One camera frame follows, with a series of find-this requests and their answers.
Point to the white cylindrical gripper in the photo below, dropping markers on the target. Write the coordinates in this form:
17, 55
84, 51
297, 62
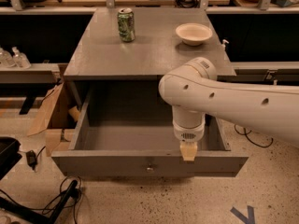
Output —
189, 134

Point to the grey top drawer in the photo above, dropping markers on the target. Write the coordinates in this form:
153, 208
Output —
128, 131

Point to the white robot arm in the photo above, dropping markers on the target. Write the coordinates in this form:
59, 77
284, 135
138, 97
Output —
193, 91

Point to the grey wooden drawer cabinet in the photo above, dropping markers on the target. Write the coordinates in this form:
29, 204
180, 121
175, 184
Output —
118, 81

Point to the open cardboard box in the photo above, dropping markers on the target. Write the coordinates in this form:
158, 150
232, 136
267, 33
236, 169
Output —
57, 117

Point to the small white pump bottle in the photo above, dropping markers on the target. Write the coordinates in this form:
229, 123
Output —
224, 44

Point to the white paper bowl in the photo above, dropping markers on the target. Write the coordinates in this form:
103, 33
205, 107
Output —
193, 34

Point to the green soda can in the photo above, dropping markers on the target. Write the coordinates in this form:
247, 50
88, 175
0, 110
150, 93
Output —
126, 24

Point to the black power adapter left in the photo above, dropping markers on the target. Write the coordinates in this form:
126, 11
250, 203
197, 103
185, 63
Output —
31, 159

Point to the black bin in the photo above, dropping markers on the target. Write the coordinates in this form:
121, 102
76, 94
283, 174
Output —
9, 154

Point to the clear sanitizer bottle right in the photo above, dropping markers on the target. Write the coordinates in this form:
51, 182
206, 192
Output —
20, 59

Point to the clear sanitizer bottle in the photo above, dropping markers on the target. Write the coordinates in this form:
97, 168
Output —
20, 59
6, 59

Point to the black metal stand base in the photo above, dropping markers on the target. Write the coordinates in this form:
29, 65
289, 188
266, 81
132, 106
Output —
35, 218

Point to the clear sanitizer bottle left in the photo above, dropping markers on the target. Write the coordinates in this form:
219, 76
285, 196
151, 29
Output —
6, 59

